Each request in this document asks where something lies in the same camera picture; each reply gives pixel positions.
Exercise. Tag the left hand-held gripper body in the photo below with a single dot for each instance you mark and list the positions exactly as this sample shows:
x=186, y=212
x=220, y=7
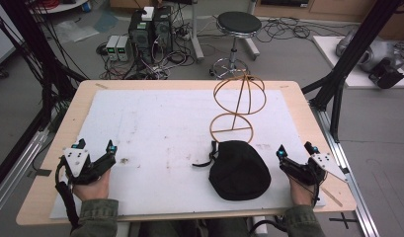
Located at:
x=78, y=162

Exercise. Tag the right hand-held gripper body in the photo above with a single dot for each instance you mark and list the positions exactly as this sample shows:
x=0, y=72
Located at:
x=313, y=169

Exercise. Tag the black cap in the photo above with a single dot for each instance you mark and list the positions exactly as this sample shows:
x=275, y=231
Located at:
x=239, y=173

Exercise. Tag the person's right hand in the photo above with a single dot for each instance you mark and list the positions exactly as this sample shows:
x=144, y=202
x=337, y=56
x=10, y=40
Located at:
x=300, y=194

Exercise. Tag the person's left hand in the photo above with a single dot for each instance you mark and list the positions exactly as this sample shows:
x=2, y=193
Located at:
x=91, y=189

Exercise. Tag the thin wooden strip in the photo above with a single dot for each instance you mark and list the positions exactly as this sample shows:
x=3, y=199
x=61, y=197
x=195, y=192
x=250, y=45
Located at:
x=332, y=197

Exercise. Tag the white foam board mat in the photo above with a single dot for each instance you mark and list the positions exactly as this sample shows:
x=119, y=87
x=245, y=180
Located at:
x=156, y=148

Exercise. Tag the white platform board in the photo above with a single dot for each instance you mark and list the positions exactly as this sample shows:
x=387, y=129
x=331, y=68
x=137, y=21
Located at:
x=334, y=62

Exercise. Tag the grey bench power supply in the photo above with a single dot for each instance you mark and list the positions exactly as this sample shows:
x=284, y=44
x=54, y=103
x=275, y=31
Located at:
x=122, y=48
x=112, y=48

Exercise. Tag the black device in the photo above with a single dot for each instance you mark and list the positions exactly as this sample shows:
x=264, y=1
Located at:
x=385, y=74

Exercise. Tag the person's legs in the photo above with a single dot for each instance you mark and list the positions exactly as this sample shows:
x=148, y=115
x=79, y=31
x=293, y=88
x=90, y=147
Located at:
x=189, y=228

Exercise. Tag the clear plastic sheet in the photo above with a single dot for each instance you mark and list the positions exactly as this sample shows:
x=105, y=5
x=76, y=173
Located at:
x=74, y=31

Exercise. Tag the silver grey machine shell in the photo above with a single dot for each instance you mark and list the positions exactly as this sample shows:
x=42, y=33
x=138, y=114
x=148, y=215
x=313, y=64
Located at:
x=374, y=49

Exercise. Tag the black computer tower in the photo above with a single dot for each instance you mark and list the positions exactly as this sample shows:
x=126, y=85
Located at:
x=140, y=34
x=162, y=28

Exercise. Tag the black round stool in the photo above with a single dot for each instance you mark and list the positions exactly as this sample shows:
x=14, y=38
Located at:
x=238, y=24

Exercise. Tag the round white table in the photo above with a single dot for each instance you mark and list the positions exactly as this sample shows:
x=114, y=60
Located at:
x=58, y=6

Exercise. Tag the white box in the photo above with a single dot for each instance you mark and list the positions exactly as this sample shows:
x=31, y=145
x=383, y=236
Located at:
x=147, y=13

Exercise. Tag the grey metal table leg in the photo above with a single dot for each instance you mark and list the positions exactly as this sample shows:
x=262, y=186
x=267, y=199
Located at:
x=197, y=33

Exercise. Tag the aluminium rail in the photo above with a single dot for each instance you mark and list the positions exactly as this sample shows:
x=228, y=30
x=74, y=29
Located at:
x=15, y=168
x=347, y=171

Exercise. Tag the black metal frame post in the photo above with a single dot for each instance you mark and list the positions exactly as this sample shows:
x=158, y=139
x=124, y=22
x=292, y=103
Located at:
x=35, y=52
x=351, y=56

